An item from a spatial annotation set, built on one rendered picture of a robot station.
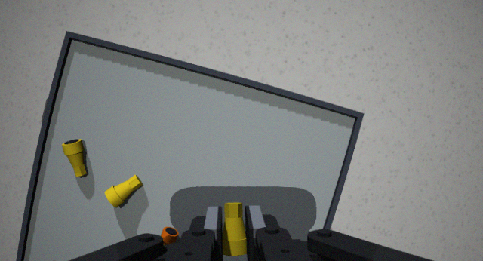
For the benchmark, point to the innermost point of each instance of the yellow wire connector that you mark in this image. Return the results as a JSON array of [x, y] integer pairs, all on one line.
[[73, 149], [234, 236], [116, 195]]

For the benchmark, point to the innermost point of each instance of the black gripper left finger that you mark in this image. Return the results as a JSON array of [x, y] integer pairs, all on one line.
[[202, 242]]

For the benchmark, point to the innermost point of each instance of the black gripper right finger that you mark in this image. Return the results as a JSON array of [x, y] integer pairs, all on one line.
[[266, 241]]

